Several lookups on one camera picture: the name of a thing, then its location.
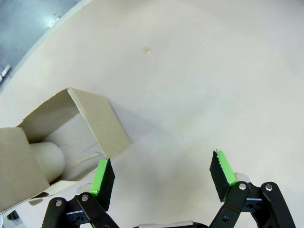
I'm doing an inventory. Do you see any white paper cup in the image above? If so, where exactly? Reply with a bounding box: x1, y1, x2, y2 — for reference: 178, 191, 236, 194
29, 141, 66, 185

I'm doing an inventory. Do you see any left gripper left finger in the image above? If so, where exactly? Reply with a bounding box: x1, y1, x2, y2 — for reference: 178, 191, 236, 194
41, 158, 119, 228

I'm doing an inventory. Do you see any brown cardboard cup carrier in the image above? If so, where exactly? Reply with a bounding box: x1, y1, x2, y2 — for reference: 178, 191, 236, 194
0, 87, 133, 214

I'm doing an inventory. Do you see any white cable plug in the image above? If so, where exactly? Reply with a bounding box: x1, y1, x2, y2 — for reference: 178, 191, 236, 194
0, 64, 12, 83

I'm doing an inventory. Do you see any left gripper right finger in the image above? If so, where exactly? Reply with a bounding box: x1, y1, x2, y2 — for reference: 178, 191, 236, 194
209, 150, 296, 228

